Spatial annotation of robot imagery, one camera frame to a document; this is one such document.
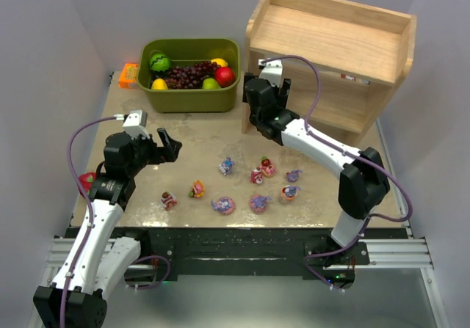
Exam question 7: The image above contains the pink bear strawberry donut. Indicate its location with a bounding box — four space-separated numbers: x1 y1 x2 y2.
261 156 277 178

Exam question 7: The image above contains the yellow lemon toy front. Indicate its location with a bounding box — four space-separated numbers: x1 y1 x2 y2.
151 78 168 90

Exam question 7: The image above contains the orange snack box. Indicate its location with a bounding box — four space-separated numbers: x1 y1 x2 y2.
118 63 140 89

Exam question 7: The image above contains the yellow lemon toy back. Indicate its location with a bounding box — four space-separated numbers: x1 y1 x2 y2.
211 58 228 67

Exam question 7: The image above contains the purple cable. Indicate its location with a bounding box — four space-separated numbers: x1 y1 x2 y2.
58 116 126 328
264 55 413 292

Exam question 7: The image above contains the green plastic basin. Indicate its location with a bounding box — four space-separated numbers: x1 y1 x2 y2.
137 38 241 113

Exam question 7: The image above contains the red apple toy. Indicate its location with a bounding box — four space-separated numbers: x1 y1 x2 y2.
214 67 236 87

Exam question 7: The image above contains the purple bunny orange cup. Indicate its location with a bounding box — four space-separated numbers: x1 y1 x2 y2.
281 185 301 201

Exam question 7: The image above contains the green watermelon toy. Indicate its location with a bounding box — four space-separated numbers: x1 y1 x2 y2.
149 53 171 73

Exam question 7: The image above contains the red strawberry bear figure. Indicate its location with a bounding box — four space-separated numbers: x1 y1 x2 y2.
160 192 178 211

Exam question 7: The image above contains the pink bear with cake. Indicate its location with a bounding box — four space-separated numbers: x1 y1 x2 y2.
250 167 263 185

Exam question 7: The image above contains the purple grape bunch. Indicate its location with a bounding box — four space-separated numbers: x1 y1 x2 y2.
163 61 221 90

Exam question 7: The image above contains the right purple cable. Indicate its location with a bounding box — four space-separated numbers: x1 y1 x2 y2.
264 55 413 292

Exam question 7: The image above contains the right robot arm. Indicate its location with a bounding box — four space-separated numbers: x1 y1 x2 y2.
243 73 390 249

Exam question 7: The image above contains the purple bunny with bottle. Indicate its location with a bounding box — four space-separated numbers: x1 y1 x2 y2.
218 157 235 176

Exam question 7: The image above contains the red white box behind shelf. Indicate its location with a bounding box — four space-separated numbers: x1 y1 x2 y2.
340 74 370 85

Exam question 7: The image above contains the red strawberry toy at edge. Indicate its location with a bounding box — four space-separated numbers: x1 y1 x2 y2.
78 172 96 194

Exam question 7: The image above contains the yellow lemon toy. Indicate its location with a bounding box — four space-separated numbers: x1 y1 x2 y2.
151 78 168 90
211 58 228 67

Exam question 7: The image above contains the small purple bunny lying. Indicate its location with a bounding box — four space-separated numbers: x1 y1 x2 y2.
286 170 303 183

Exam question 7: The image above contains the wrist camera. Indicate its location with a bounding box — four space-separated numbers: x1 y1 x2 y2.
258 58 283 88
113 109 151 140

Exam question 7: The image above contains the black base frame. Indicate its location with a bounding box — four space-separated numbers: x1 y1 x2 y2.
65 226 411 283

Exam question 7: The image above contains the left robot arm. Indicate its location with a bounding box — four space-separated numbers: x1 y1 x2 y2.
33 128 182 327

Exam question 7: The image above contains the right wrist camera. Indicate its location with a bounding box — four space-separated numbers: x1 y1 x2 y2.
258 58 283 88

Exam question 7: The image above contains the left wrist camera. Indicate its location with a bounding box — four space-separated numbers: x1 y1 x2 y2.
113 109 151 140

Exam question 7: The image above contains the aluminium rail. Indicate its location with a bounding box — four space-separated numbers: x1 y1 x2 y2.
33 227 449 327

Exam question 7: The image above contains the wooden two-tier shelf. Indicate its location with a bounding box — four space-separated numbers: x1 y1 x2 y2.
244 0 417 145

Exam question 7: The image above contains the pink bear yellow flower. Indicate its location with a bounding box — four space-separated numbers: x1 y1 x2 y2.
189 180 205 199

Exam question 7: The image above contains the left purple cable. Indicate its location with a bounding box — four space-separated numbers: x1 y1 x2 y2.
58 116 126 328

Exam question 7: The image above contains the green pear toy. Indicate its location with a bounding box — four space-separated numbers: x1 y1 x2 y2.
202 78 221 90

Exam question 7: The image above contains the purple bunny pink donut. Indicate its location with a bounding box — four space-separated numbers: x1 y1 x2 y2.
249 194 272 214
211 197 236 215

